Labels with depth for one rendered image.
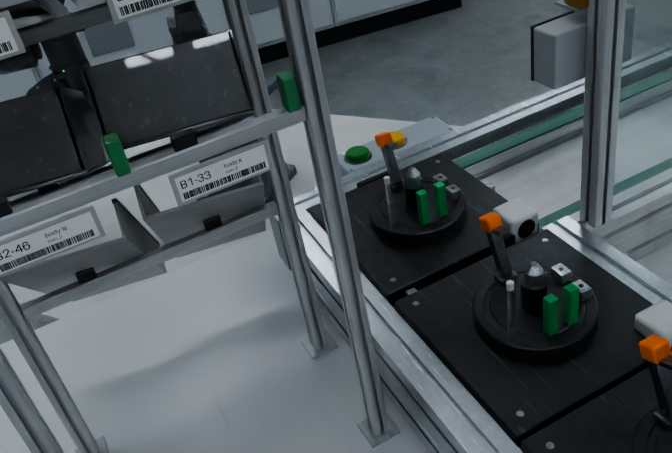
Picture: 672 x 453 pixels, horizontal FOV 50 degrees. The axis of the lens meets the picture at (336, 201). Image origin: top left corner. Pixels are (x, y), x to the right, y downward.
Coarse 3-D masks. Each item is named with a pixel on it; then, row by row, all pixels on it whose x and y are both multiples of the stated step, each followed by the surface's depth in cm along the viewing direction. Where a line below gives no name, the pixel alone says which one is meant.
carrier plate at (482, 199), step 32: (448, 160) 114; (352, 192) 111; (480, 192) 105; (320, 224) 107; (352, 224) 104; (384, 256) 97; (416, 256) 96; (448, 256) 95; (480, 256) 95; (384, 288) 91; (416, 288) 92
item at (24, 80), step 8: (16, 72) 363; (24, 72) 364; (32, 72) 365; (0, 80) 362; (8, 80) 364; (16, 80) 365; (24, 80) 366; (32, 80) 367; (0, 88) 364; (8, 88) 366; (16, 88) 367; (24, 88) 368; (0, 96) 366; (8, 96) 367; (16, 96) 369
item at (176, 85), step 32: (224, 32) 62; (128, 64) 61; (160, 64) 61; (192, 64) 62; (224, 64) 62; (96, 96) 60; (128, 96) 61; (160, 96) 61; (192, 96) 62; (224, 96) 62; (128, 128) 61; (160, 128) 62; (192, 128) 62
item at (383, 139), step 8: (376, 136) 103; (384, 136) 103; (384, 144) 103; (392, 144) 102; (384, 152) 104; (392, 152) 104; (384, 160) 105; (392, 160) 104; (392, 168) 104; (392, 176) 104; (400, 176) 105
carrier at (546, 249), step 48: (528, 240) 95; (432, 288) 90; (480, 288) 86; (528, 288) 79; (576, 288) 76; (624, 288) 85; (432, 336) 83; (480, 336) 82; (528, 336) 79; (576, 336) 77; (624, 336) 79; (480, 384) 77; (528, 384) 76; (576, 384) 75; (528, 432) 71
